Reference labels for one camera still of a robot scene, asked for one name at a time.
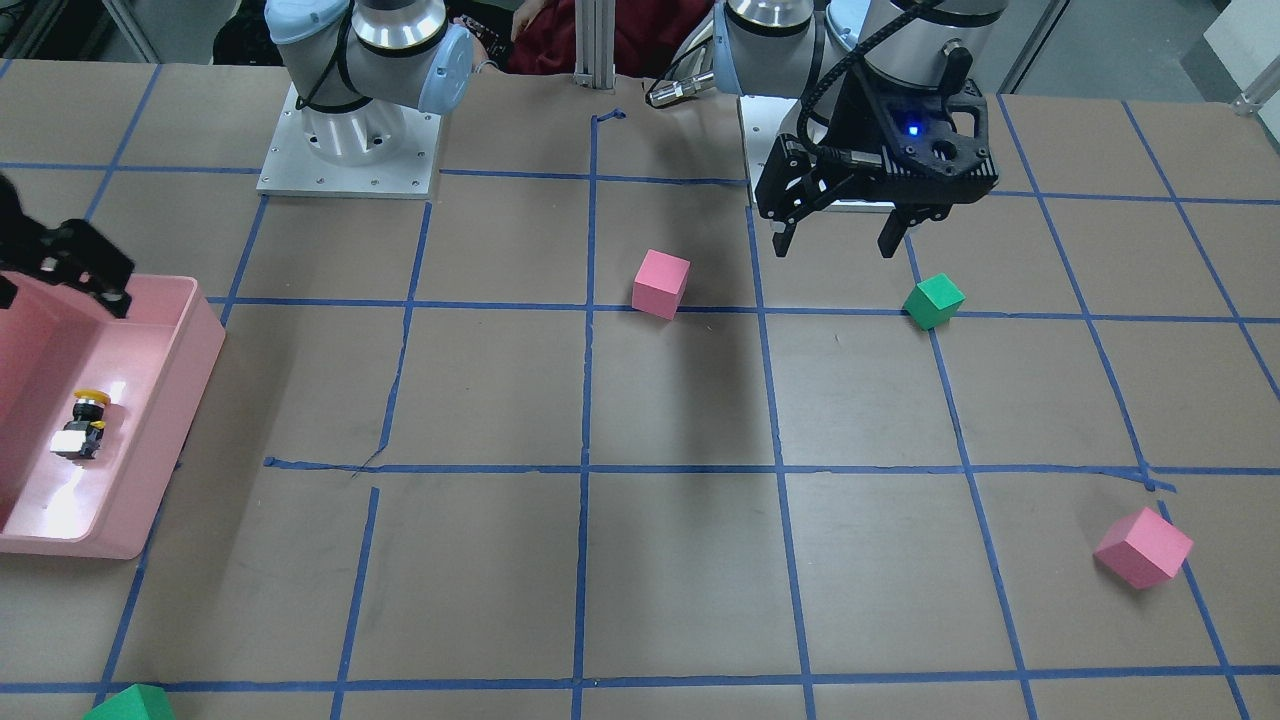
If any green cube near base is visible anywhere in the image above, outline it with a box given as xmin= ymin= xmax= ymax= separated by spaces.
xmin=902 ymin=273 xmax=966 ymax=331

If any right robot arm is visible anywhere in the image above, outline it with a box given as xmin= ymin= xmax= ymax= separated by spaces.
xmin=3 ymin=1 xmax=475 ymax=318

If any pink cube near centre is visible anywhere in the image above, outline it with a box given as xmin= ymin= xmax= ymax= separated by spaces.
xmin=630 ymin=249 xmax=691 ymax=322

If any pink cube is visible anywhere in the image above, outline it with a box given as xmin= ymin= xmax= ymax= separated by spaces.
xmin=1093 ymin=507 xmax=1194 ymax=591
xmin=630 ymin=249 xmax=691 ymax=322

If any pink plastic bin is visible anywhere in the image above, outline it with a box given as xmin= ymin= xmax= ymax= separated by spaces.
xmin=1 ymin=274 xmax=225 ymax=559

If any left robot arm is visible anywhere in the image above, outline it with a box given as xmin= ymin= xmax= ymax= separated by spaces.
xmin=710 ymin=1 xmax=1007 ymax=258

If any pink cube far side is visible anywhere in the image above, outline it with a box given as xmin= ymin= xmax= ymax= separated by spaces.
xmin=1093 ymin=507 xmax=1194 ymax=591

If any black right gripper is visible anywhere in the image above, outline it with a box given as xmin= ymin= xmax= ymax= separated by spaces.
xmin=1 ymin=176 xmax=134 ymax=319

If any yellow push button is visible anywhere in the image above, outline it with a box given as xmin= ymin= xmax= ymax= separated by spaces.
xmin=49 ymin=388 xmax=111 ymax=460

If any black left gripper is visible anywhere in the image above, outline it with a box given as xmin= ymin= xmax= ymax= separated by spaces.
xmin=754 ymin=72 xmax=1000 ymax=259

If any green cube near bin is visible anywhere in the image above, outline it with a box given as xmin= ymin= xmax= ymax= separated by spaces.
xmin=83 ymin=684 xmax=177 ymax=720

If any person in red hoodie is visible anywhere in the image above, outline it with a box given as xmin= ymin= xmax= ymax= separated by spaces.
xmin=445 ymin=0 xmax=716 ymax=77

